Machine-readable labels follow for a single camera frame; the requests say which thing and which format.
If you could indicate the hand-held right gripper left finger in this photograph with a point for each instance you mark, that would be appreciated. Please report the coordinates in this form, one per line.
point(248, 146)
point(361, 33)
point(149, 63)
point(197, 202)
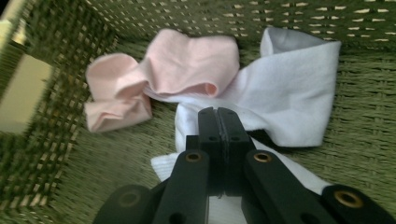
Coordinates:
point(210, 130)

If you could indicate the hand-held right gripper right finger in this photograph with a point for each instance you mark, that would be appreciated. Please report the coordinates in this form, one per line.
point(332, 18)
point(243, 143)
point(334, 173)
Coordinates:
point(233, 130)

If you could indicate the white sock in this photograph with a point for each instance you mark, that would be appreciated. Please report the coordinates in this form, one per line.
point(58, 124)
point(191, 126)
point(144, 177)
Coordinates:
point(289, 93)
point(165, 168)

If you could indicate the green woven basket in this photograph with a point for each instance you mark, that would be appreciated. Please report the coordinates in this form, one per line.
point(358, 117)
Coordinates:
point(358, 124)

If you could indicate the pink sock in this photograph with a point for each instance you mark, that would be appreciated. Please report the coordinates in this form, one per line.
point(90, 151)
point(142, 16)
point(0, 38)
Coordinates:
point(115, 90)
point(190, 62)

